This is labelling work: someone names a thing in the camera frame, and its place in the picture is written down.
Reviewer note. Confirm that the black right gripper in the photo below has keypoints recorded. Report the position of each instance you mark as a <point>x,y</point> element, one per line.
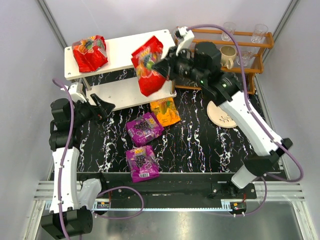
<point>171,63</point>

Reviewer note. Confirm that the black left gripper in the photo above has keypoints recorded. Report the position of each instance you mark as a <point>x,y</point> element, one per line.
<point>90,109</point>

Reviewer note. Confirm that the small red candy bag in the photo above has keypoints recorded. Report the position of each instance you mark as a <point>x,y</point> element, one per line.
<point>143,59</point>

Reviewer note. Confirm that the purple candy bag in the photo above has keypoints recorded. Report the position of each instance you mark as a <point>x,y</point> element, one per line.
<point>144,129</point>
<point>142,164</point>

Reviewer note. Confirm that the large red candy bag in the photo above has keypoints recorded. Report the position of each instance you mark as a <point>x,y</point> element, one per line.
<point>90,53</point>

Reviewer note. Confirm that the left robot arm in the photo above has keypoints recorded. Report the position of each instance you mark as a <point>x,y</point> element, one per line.
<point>70,212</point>

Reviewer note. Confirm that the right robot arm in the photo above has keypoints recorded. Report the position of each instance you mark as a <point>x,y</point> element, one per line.
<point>203,65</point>

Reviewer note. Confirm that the white two-tier shelf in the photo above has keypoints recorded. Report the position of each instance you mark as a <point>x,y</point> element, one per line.
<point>116,82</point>

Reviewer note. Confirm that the yellow mango candy bag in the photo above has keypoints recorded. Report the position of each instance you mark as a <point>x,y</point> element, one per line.
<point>165,111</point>

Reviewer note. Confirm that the clear glass middle shelf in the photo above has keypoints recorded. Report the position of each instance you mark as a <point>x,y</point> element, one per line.
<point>246,56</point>

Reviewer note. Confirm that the beige ceramic mug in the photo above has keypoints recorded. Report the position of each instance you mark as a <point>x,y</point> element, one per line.
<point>228,56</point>

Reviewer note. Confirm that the pink beige plate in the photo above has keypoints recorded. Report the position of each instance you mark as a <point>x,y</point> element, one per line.
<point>219,117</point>

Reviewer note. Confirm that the clear glass top left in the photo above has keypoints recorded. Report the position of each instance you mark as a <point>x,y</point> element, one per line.
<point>230,27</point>

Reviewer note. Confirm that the clear glass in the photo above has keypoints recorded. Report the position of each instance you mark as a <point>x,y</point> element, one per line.
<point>230,27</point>
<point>258,33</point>

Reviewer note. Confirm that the wooden cup rack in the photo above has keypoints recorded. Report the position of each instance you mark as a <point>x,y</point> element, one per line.
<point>243,39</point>

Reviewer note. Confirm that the clear glass top right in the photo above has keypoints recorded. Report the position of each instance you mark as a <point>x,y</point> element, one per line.
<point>258,33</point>

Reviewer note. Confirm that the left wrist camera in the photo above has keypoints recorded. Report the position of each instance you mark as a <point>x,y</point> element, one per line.
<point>76,92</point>

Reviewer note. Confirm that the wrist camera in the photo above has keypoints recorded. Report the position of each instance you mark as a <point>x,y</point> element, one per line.
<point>185,37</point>
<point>76,92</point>

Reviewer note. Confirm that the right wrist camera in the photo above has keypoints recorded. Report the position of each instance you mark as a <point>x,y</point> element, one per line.
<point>185,37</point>

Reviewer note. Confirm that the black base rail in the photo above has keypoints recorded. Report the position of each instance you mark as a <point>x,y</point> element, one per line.
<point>212,185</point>

